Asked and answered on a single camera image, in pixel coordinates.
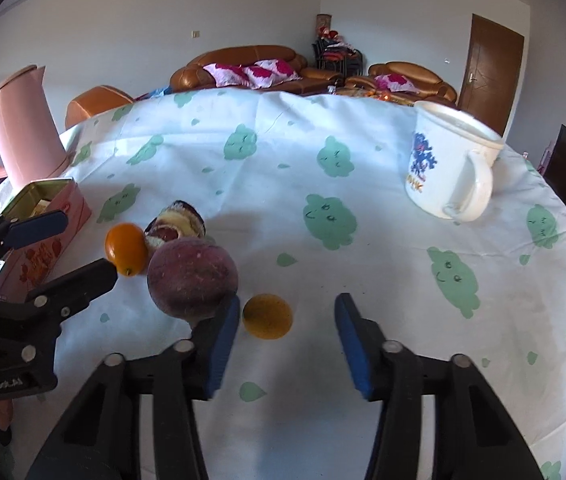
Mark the small orange citrus fruit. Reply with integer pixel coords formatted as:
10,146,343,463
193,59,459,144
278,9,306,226
242,293,294,341

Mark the pink floral pillow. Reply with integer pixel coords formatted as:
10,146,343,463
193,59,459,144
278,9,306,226
242,58,301,90
203,62,248,88

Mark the white mug blue cartoon print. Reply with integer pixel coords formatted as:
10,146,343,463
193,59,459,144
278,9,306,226
404,101,506,223

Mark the brown leather armchair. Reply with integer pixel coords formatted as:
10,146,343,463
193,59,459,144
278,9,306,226
345,61,458,107

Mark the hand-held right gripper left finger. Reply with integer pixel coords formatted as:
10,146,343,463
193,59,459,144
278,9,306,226
25,295,241,480

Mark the brown wooden door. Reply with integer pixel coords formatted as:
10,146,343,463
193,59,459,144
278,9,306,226
460,12,526,136

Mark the pink metal tin box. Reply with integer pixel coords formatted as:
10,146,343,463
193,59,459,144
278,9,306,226
0,177,92,301

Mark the cluttered coffee table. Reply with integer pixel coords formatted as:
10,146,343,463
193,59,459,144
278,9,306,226
330,87,414,107

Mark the white tablecloth green cloud print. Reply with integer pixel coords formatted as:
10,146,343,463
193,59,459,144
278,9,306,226
0,87,566,480

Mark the pink floral armchair cushion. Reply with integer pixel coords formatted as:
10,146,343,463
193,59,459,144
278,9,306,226
373,72,421,95

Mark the brown leather sofa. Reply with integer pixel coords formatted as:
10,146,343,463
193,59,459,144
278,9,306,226
169,45,344,95

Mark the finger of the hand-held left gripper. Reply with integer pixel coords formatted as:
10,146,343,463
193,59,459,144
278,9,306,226
0,210,68,273
0,258,119,323

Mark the orange mandarin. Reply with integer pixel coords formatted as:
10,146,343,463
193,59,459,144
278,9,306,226
105,222,150,277

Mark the dark purple passion fruit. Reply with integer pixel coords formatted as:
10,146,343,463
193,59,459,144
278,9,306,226
147,239,240,321

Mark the pink electric kettle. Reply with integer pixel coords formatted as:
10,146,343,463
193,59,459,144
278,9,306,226
0,65,71,188

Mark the black metal rack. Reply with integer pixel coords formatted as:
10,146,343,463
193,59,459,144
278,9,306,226
313,40,364,78

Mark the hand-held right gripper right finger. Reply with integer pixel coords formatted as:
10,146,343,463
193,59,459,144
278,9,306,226
334,292,546,480

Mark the opened passion fruit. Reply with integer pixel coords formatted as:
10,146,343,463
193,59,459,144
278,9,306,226
144,201,208,251

